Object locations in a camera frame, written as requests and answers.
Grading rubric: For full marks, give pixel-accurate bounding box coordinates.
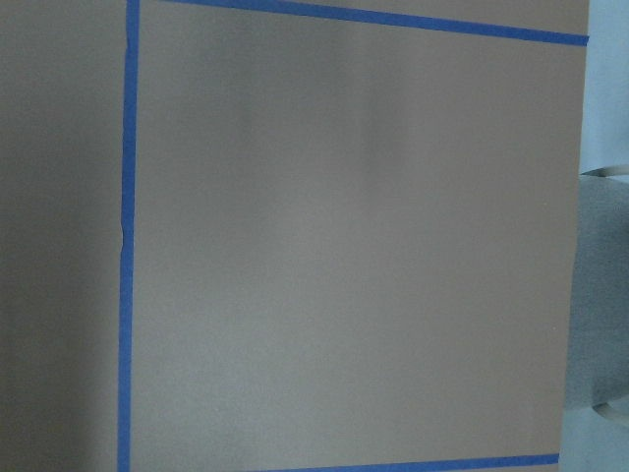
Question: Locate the brown paper table cover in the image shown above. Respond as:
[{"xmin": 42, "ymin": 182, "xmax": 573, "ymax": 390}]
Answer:
[{"xmin": 1, "ymin": 1, "xmax": 589, "ymax": 471}]

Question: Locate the grey office chair seat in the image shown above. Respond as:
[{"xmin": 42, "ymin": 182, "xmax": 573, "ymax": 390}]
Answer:
[{"xmin": 565, "ymin": 165, "xmax": 628, "ymax": 424}]

